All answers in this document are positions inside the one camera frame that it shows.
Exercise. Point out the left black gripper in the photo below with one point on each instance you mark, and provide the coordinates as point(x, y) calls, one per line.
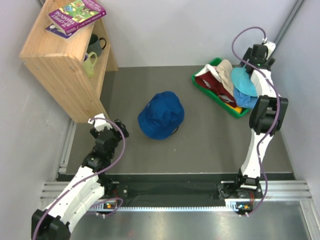
point(118, 135)

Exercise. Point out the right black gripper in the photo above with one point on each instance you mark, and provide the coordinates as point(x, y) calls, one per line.
point(247, 55)

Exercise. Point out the cyan bucket hat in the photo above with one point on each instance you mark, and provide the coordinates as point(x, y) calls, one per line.
point(242, 81)

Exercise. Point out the beige bucket hat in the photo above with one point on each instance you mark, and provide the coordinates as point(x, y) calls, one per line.
point(228, 66)

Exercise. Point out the dark blue bucket hat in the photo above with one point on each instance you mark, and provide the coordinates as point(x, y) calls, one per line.
point(161, 116)

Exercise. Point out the medium blue bucket hat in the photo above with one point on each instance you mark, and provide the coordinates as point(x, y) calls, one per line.
point(243, 100)

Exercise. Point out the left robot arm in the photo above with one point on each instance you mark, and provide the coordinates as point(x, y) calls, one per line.
point(58, 220)

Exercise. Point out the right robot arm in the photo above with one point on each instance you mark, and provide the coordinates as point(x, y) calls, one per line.
point(267, 115)

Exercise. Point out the white hat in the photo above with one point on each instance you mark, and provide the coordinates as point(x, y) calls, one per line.
point(212, 71)

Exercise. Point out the dark red hat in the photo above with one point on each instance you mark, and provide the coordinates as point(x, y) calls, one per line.
point(209, 82)

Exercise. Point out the yellow hat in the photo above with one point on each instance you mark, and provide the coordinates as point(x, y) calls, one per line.
point(237, 109)

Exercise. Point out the green plastic tray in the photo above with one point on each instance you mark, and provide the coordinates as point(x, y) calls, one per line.
point(213, 97)

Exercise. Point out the light green mug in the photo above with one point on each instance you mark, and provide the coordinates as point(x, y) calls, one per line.
point(89, 63)

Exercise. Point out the dark green mug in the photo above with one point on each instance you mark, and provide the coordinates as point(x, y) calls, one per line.
point(96, 44)

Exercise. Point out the wooden shelf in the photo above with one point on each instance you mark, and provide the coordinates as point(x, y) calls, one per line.
point(58, 65)

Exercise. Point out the purple book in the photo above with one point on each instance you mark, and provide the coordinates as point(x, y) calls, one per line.
point(56, 31)
point(76, 15)

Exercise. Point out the lower purple book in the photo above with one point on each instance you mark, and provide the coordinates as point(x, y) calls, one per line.
point(56, 31)

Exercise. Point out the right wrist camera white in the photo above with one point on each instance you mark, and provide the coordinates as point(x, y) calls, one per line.
point(271, 46)

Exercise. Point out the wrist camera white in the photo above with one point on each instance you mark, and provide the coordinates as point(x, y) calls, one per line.
point(99, 122)
point(271, 46)

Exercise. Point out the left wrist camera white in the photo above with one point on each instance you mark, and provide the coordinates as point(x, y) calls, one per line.
point(99, 122)

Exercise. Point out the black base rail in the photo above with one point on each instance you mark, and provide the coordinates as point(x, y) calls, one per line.
point(170, 183)

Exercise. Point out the aluminium frame rail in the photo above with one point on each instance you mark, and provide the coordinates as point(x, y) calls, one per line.
point(274, 191)

